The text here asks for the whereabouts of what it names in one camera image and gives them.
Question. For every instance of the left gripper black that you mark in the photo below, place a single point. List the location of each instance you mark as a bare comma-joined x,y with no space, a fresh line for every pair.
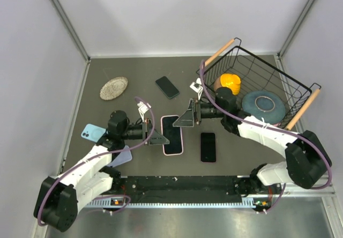
157,139

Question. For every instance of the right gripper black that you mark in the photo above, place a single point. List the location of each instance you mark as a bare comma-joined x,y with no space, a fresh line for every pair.
186,119

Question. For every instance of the pink phone case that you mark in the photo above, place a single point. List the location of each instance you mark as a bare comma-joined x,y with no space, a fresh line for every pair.
162,125

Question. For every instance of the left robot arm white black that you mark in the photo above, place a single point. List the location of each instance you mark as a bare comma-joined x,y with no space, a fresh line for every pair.
61,198

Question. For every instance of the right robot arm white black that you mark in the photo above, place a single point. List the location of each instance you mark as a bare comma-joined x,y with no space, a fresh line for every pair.
305,159

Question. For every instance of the lavender phone case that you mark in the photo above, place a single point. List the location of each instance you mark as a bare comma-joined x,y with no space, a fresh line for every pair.
121,158

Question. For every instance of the light blue phone case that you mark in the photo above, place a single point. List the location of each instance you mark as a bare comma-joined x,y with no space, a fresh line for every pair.
92,132

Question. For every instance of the purple edged black smartphone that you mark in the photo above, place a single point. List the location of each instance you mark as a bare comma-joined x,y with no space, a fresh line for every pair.
208,147

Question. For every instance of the green smartphone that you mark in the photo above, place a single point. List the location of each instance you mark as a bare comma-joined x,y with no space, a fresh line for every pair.
167,87

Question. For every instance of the orange yellow cupcake toy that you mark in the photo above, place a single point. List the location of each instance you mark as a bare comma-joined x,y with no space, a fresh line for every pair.
228,80

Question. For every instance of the speckled beige plate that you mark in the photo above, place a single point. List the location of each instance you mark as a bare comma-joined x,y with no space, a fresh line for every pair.
113,88

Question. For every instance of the blue ceramic bowl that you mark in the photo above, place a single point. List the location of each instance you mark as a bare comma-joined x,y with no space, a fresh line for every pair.
264,105

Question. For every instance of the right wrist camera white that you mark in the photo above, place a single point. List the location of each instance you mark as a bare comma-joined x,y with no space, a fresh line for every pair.
197,87

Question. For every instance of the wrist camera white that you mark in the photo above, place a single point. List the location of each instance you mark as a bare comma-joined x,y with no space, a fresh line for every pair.
143,108
197,87

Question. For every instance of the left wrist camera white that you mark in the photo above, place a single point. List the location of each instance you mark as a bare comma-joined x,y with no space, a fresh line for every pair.
143,108

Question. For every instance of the white slotted cable duct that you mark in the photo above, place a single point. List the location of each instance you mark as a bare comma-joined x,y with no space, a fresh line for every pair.
243,203

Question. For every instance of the black wire basket wooden handles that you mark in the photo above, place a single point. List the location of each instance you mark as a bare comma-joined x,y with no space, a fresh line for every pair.
258,74

